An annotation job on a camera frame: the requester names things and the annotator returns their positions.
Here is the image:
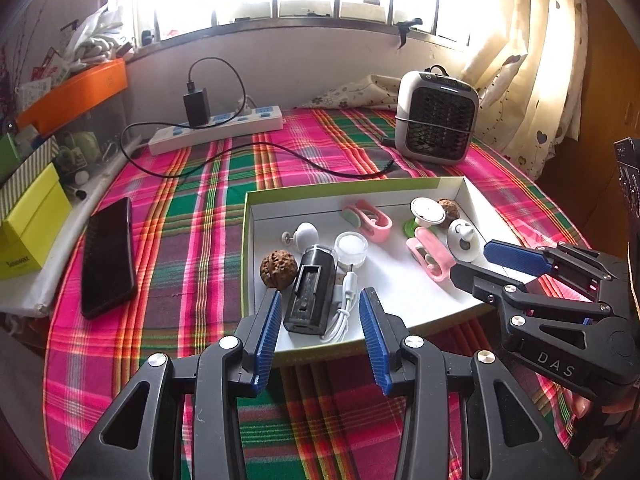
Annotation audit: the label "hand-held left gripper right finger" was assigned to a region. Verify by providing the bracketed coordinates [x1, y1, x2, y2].
[357, 287, 583, 480]

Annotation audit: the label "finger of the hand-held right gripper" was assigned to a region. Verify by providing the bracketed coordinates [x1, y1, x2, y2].
[451, 264, 614, 357]
[483, 240, 629, 307]

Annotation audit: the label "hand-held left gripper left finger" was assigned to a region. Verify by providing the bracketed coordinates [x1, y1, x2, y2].
[60, 288, 283, 480]

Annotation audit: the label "pink clip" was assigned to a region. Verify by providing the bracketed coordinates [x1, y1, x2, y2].
[406, 227, 458, 283]
[342, 199, 392, 243]

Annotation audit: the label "white usb cable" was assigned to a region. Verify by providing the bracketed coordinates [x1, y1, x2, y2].
[320, 269, 362, 345]

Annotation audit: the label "white panda massager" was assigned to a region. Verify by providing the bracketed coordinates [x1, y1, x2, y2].
[446, 218, 485, 263]

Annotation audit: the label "black rectangular device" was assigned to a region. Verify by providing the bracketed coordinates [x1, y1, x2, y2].
[283, 244, 337, 338]

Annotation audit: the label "green white cardboard box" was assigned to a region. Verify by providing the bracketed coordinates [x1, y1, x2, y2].
[241, 176, 531, 367]

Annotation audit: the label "large brown walnut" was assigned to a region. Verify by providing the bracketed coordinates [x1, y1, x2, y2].
[260, 251, 299, 290]

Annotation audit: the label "green white mushroom massager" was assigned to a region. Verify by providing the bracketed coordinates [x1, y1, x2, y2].
[402, 196, 447, 238]

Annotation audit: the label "clear round cream jar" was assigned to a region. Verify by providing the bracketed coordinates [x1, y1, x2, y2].
[335, 231, 369, 267]

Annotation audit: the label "white round knob gadget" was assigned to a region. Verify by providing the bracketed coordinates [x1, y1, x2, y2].
[281, 221, 320, 251]

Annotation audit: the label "person's right hand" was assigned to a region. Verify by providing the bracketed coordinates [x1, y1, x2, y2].
[572, 392, 635, 442]

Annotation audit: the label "small grey space heater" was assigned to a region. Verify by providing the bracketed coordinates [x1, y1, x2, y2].
[395, 66, 481, 163]

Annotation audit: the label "black smartphone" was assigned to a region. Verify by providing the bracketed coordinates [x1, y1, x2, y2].
[80, 196, 138, 320]

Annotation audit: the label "wooden wardrobe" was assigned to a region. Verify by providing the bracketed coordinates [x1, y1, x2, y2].
[540, 0, 640, 241]

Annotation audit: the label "cream heart print curtain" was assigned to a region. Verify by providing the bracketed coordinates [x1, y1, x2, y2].
[460, 0, 588, 181]

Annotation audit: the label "white power strip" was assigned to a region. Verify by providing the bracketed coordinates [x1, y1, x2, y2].
[148, 105, 284, 156]

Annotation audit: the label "floral cloth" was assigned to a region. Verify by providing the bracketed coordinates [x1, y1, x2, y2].
[292, 74, 403, 111]

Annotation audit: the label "black charger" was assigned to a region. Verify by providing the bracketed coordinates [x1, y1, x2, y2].
[182, 80, 211, 128]

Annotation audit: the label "white side table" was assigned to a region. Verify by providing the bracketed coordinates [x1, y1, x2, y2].
[0, 152, 131, 318]

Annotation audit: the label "black window hook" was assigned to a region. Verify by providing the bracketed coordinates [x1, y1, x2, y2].
[395, 19, 423, 51]

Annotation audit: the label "yellow green cardboard box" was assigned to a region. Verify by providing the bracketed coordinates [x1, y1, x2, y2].
[0, 162, 73, 282]

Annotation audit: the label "small green ornament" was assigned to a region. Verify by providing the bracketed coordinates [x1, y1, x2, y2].
[62, 130, 98, 161]

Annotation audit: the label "clear glass tank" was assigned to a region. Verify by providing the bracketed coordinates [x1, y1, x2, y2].
[50, 95, 128, 186]

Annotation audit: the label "striped cardboard box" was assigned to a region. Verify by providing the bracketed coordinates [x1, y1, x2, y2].
[0, 135, 61, 221]

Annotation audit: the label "orange bin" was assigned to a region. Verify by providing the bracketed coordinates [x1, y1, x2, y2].
[15, 57, 128, 138]

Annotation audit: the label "white plastic bags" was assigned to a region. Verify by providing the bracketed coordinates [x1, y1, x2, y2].
[65, 4, 136, 63]

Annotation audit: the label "colourful paper packets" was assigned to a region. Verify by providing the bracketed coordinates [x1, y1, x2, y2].
[15, 47, 71, 111]

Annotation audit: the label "red flower branches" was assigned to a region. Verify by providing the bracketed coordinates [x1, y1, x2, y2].
[0, 10, 31, 121]

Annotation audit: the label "black charger cable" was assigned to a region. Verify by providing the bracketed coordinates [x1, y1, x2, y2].
[120, 56, 396, 181]

